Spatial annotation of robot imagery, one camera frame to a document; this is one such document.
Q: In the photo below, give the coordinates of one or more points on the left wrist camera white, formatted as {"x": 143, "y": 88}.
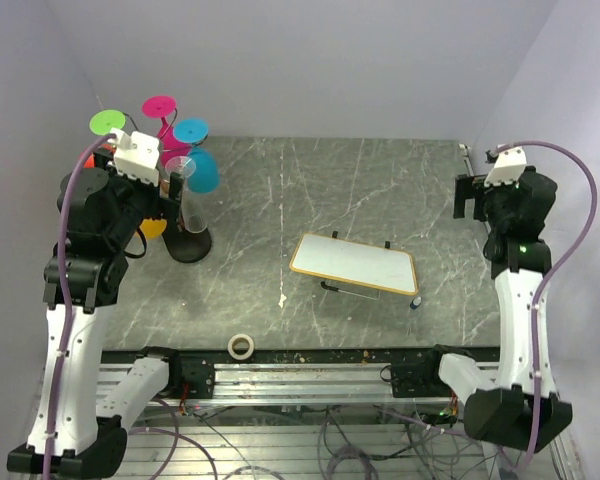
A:
{"x": 136, "y": 156}

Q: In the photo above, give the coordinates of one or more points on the red plastic wine glass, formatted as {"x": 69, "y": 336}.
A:
{"x": 92, "y": 157}

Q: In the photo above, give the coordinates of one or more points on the white tape roll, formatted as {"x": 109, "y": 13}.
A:
{"x": 241, "y": 347}

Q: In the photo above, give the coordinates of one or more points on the pink plastic wine glass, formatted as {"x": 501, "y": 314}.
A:
{"x": 164, "y": 108}

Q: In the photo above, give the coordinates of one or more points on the clear plastic cup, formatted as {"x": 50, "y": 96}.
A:
{"x": 190, "y": 211}

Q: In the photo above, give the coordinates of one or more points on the black marker pen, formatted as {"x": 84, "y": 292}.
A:
{"x": 332, "y": 288}

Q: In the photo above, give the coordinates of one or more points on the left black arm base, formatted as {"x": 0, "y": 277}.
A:
{"x": 195, "y": 377}

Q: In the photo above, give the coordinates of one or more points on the orange plastic wine glass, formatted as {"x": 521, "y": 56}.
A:
{"x": 153, "y": 228}

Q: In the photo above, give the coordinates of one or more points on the blue plastic wine glass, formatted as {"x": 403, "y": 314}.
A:
{"x": 206, "y": 177}

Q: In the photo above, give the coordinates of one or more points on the aluminium rail frame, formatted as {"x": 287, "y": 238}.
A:
{"x": 302, "y": 383}

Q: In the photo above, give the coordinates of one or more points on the green plastic wine glass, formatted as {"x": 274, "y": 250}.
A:
{"x": 102, "y": 122}

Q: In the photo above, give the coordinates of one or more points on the copper wire wine glass rack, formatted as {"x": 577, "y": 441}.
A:
{"x": 183, "y": 246}

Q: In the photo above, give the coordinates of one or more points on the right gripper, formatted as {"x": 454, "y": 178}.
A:
{"x": 465, "y": 190}

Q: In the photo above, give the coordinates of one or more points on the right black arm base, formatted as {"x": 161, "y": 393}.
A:
{"x": 421, "y": 378}

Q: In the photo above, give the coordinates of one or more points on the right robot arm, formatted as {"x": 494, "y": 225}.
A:
{"x": 519, "y": 408}

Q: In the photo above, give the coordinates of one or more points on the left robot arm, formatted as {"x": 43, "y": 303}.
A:
{"x": 101, "y": 208}

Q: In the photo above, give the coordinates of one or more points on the small whiteboard wooden frame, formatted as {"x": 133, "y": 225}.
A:
{"x": 353, "y": 263}

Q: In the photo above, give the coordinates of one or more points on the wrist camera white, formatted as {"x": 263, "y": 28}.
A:
{"x": 136, "y": 156}
{"x": 507, "y": 167}

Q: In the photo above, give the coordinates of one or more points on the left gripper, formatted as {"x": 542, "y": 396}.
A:
{"x": 159, "y": 207}

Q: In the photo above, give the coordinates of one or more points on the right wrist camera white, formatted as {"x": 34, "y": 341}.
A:
{"x": 507, "y": 167}

